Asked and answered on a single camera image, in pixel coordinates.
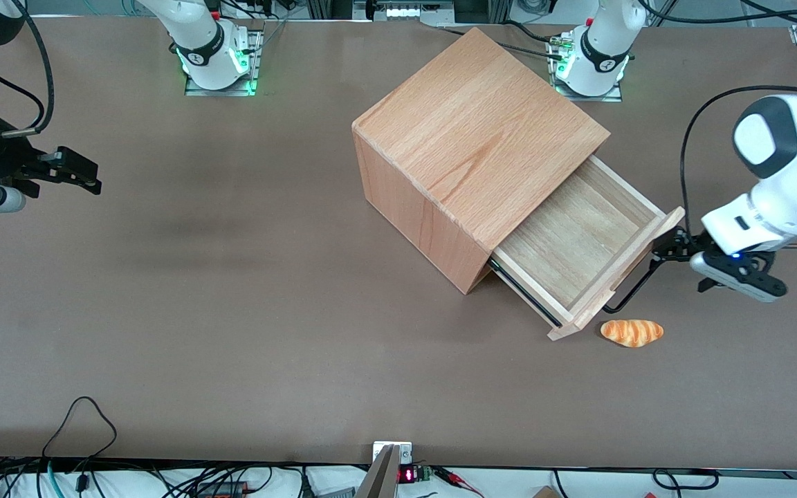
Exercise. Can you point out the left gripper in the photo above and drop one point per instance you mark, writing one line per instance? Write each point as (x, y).
(683, 245)

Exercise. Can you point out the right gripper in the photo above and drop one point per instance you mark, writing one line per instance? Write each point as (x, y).
(5, 160)

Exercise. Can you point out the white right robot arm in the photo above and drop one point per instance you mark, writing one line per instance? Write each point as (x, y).
(198, 31)

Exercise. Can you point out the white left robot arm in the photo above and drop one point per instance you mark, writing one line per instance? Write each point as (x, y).
(793, 187)

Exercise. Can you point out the wooden drawer cabinet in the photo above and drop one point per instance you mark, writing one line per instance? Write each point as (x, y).
(468, 124)

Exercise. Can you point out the orange toy bread loaf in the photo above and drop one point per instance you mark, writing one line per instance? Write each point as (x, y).
(632, 333)

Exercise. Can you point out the brown cardboard piece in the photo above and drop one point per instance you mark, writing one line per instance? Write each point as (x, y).
(545, 492)

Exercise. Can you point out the red clip leads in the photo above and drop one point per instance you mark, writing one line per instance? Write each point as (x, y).
(455, 478)

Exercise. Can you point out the red digit display module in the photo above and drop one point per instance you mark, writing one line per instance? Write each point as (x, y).
(409, 475)

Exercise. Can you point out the aluminium profile bar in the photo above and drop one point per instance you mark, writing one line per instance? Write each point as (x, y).
(379, 477)

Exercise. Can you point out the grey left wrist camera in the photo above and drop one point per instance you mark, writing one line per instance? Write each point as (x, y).
(737, 275)

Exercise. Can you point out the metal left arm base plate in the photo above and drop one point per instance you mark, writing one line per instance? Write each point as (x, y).
(609, 97)

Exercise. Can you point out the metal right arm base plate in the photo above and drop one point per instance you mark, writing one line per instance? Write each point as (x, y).
(254, 62)

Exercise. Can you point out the white metal bracket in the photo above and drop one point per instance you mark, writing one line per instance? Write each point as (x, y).
(406, 451)

